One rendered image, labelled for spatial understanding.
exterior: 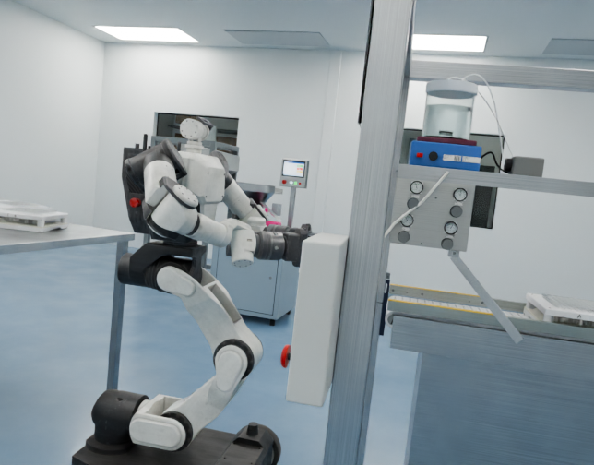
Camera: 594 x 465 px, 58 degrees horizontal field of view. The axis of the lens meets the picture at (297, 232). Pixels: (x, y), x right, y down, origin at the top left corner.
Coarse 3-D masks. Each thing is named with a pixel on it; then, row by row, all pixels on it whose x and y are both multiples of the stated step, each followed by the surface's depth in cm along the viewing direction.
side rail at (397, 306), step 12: (408, 312) 158; (420, 312) 158; (432, 312) 157; (444, 312) 156; (456, 312) 156; (468, 312) 155; (492, 324) 154; (516, 324) 153; (528, 324) 152; (540, 324) 151; (552, 324) 151; (564, 324) 151; (576, 336) 150; (588, 336) 149
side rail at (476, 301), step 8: (392, 288) 186; (400, 288) 185; (408, 288) 185; (416, 296) 184; (424, 296) 184; (432, 296) 183; (440, 296) 183; (448, 296) 182; (456, 296) 182; (464, 296) 181; (472, 296) 181; (472, 304) 181; (480, 304) 180; (504, 304) 179; (512, 304) 178; (520, 304) 178
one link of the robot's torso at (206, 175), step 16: (144, 144) 172; (192, 160) 170; (208, 160) 180; (128, 176) 178; (192, 176) 170; (208, 176) 175; (224, 176) 191; (128, 192) 178; (192, 192) 171; (208, 192) 177; (128, 208) 179; (208, 208) 182; (144, 224) 179; (176, 240) 178; (192, 240) 179
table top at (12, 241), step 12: (0, 228) 232; (72, 228) 257; (84, 228) 262; (96, 228) 267; (0, 240) 201; (12, 240) 204; (24, 240) 207; (36, 240) 210; (48, 240) 213; (60, 240) 217; (72, 240) 223; (84, 240) 230; (96, 240) 237; (108, 240) 245; (120, 240) 253; (132, 240) 262; (0, 252) 191; (12, 252) 196
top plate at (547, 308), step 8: (528, 296) 174; (536, 296) 171; (536, 304) 163; (544, 304) 158; (544, 312) 153; (552, 312) 152; (560, 312) 152; (568, 312) 152; (576, 312) 152; (584, 312) 153; (592, 312) 154; (592, 320) 151
